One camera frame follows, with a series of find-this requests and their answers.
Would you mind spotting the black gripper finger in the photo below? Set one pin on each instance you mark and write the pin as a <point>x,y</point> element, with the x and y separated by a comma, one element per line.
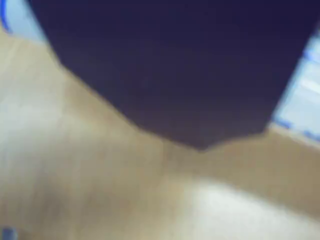
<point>212,75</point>
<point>105,50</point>

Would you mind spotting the blue capped white marker pen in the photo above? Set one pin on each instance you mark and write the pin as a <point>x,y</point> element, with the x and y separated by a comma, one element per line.
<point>300,87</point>

